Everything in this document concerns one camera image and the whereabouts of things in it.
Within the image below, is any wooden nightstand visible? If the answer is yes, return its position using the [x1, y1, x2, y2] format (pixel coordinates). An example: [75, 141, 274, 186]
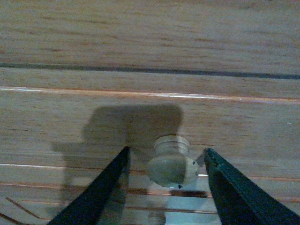
[0, 0, 300, 225]

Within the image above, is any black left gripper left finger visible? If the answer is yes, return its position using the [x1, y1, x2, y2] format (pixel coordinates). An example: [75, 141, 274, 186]
[48, 147, 130, 225]

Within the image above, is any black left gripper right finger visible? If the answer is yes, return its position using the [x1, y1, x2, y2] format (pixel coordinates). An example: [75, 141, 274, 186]
[204, 148, 300, 225]

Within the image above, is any drawer wooden knob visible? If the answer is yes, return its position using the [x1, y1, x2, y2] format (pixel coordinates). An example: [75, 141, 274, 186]
[146, 135, 199, 188]

